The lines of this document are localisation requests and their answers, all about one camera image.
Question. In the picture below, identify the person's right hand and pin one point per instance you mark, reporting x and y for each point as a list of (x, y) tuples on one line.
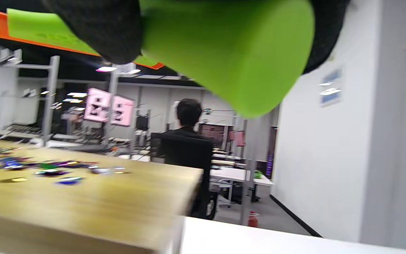
[(118, 31)]

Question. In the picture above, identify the pink square sign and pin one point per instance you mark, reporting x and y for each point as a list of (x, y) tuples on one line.
[(122, 111), (97, 105)]

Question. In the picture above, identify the orange and green flat plate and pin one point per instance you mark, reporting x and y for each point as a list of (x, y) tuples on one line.
[(30, 30)]

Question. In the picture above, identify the black office chair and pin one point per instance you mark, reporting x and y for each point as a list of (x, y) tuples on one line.
[(189, 155)]

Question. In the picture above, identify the computer monitor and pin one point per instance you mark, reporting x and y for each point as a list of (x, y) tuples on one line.
[(217, 134)]

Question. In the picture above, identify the scatter of small colourful pieces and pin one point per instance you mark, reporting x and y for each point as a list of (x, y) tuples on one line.
[(48, 165)]

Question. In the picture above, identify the white office desk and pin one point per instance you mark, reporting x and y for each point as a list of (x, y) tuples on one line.
[(238, 175)]

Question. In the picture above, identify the small green object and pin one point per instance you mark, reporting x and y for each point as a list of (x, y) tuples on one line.
[(258, 174)]

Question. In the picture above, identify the red fire extinguisher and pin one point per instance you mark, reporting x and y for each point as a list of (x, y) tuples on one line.
[(253, 219)]

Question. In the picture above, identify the grey metal frame post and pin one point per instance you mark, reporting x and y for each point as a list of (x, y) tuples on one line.
[(49, 98), (112, 102), (245, 169)]

